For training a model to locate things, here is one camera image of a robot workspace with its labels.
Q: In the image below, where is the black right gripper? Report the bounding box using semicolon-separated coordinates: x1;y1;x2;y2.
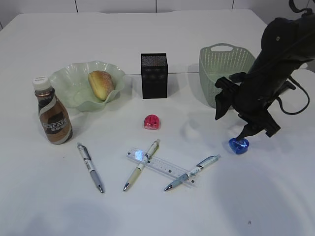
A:
215;60;296;141

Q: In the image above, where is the blue grip ballpoint pen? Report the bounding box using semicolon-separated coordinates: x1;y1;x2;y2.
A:
164;154;221;191

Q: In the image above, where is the grey grip ballpoint pen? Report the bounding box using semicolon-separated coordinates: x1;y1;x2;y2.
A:
77;143;105;194

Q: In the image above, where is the sugared bread roll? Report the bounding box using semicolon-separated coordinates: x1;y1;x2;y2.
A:
88;70;115;101

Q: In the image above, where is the cream grip ballpoint pen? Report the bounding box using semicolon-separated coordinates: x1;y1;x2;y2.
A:
123;139;160;192

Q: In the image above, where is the clear plastic ruler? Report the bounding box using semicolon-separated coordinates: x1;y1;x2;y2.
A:
126;148;198;187

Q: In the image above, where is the brown Nescafe coffee bottle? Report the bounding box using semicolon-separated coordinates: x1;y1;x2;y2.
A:
32;77;73;145

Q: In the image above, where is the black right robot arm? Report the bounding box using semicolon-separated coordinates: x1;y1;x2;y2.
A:
215;13;315;141

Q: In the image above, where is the black mesh pen holder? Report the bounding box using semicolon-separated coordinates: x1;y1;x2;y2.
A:
141;53;168;99

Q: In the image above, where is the green wavy glass plate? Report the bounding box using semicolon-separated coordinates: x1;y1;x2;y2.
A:
49;60;126;112

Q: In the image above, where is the green woven plastic basket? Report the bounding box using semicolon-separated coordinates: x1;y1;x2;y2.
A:
199;43;255;108

